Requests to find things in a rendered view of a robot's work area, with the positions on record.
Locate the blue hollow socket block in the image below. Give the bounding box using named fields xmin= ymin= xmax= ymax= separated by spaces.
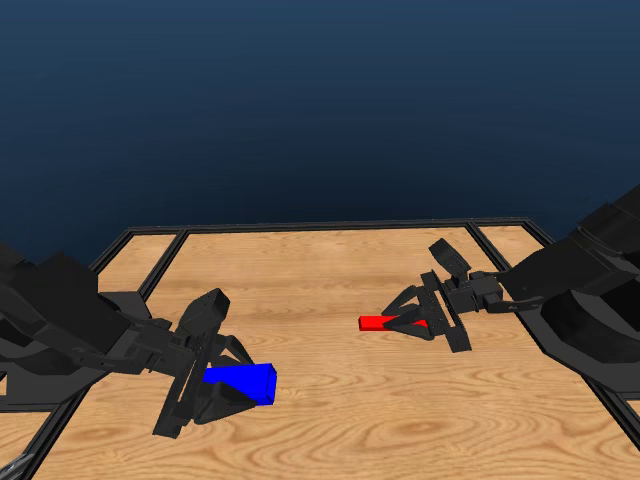
xmin=202 ymin=362 xmax=279 ymax=407

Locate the thin red peg bar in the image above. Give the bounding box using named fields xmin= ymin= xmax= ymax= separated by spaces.
xmin=357 ymin=314 xmax=430 ymax=333

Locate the black table frame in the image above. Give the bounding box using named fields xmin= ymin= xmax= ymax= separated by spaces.
xmin=0 ymin=216 xmax=640 ymax=480

